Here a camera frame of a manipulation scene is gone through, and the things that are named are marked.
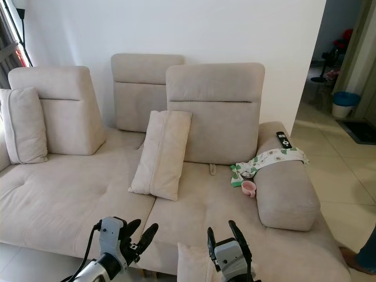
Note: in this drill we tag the white bin with blue bag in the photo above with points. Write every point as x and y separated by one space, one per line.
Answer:
344 104

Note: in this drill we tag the olive wooden door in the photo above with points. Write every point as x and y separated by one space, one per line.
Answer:
358 53

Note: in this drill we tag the dark doormat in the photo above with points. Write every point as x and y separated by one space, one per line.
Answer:
359 131

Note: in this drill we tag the black standing fan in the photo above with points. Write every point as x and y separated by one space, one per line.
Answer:
321 63

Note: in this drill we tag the beige sofa pull tab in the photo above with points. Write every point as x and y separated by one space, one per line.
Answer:
211 170

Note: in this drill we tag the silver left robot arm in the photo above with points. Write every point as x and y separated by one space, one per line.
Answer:
97 270

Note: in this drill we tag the red flower bunch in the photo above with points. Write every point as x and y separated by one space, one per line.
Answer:
344 36

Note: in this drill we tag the beige fabric sofa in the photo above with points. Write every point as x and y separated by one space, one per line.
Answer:
70 197

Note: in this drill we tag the red hanging ornament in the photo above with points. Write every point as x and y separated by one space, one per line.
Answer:
22 57

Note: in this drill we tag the beige sofa armrest bolster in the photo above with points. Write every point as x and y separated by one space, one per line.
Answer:
288 194

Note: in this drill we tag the black remote control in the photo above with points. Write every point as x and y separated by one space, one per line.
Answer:
284 140

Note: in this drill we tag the wedge-shaped beige sofa backrest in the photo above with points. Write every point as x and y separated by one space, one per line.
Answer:
67 114

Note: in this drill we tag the pink cup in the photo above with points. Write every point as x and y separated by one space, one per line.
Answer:
248 188

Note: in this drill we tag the wide beige sofa backrest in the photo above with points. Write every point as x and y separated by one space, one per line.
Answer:
223 117

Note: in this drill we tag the narrow beige sofa backrest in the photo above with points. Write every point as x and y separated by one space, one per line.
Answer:
138 91

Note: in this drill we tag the dark window curtain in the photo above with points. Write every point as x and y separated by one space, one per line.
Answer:
4 47

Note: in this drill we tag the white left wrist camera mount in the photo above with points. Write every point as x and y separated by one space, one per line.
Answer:
110 233

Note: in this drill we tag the black floor lamp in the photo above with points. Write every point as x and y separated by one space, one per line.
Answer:
19 26

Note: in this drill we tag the pink flower bunch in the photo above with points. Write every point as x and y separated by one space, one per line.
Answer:
332 74

